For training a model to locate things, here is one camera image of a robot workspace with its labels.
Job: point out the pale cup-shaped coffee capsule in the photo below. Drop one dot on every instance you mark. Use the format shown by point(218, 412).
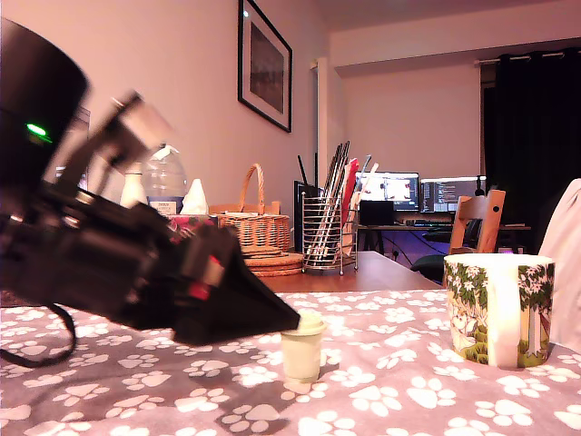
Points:
point(302, 359)

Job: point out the round cork trivet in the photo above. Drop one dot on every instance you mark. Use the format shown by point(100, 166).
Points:
point(286, 260)
point(281, 271)

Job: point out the small cork coaster stack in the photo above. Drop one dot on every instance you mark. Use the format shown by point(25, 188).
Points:
point(263, 250)

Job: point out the white insulated bottle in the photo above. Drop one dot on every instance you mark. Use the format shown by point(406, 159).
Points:
point(134, 191)

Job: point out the floral tissue box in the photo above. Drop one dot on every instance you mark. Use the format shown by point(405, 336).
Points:
point(199, 221)

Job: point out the large clear water bottle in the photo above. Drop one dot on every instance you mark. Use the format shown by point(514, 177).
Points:
point(168, 177)

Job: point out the white tissue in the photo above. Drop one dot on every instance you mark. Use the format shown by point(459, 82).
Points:
point(195, 200)

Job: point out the black router with antennas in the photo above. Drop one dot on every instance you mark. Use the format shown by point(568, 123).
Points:
point(299, 204)

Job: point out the dark chopsticks bundle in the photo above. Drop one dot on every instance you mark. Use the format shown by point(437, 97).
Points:
point(333, 181)

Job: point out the red flat kitchen tool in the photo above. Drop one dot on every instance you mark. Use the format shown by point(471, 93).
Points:
point(350, 181)

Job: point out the black box under monitor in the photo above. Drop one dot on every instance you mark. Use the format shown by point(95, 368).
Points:
point(377, 213)

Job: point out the grey paw print cloth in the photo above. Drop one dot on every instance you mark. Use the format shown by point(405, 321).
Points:
point(386, 386)

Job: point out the wooden computer desk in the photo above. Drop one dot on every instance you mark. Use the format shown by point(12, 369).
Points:
point(399, 227)

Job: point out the black computer monitor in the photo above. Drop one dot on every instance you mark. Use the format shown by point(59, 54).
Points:
point(399, 191)
point(445, 195)

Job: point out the dark office chair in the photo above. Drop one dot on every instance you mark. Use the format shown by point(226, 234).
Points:
point(429, 265)

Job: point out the floral print ceramic mug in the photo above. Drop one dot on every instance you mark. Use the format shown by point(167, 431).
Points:
point(467, 318)

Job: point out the black framed picture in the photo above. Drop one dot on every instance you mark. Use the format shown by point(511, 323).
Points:
point(268, 68)

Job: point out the wooden high chair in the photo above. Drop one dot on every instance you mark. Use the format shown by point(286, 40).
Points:
point(488, 227)

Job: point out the white garment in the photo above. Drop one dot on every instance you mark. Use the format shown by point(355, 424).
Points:
point(567, 272)

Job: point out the dark curtain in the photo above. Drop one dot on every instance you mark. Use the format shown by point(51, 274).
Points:
point(535, 136)

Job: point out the white curtain rod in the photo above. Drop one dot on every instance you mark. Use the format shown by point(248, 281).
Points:
point(488, 61)

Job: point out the grey camera box with bracket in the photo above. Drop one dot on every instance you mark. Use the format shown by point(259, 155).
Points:
point(145, 127)

